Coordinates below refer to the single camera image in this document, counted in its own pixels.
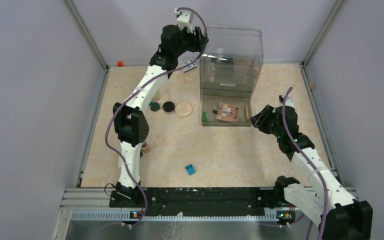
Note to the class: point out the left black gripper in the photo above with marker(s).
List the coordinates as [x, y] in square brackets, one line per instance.
[197, 41]

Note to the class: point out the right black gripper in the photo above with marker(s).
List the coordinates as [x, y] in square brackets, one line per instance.
[259, 120]

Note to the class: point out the clear acrylic makeup organizer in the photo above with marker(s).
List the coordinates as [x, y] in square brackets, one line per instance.
[229, 70]

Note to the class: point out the eyeshadow palette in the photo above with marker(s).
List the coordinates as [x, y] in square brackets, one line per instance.
[228, 112]

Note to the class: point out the green tube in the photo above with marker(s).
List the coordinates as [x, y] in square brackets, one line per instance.
[204, 117]

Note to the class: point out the beige round wooden disc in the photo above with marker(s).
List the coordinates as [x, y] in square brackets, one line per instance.
[183, 109]

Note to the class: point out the black round compact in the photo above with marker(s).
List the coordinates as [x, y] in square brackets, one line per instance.
[169, 107]

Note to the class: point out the blue toy brick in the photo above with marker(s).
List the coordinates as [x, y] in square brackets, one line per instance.
[190, 169]

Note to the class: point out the foundation bottle black cap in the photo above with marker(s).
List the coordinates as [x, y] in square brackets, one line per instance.
[145, 148]

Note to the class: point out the gold lipstick tube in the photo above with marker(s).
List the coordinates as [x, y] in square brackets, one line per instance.
[247, 114]

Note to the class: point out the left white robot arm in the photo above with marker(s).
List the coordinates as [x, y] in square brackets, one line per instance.
[129, 121]

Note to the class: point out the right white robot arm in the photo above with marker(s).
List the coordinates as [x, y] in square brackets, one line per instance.
[336, 212]

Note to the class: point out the playing card box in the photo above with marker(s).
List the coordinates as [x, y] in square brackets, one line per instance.
[187, 65]

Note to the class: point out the small wooden ball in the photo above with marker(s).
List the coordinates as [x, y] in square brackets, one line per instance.
[311, 85]

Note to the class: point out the clear pump bottle gold collar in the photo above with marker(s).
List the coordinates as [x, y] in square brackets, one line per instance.
[156, 96]

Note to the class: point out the dark green round disc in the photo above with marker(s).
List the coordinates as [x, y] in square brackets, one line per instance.
[154, 106]

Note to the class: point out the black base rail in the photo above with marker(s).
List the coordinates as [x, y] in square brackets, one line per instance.
[199, 202]

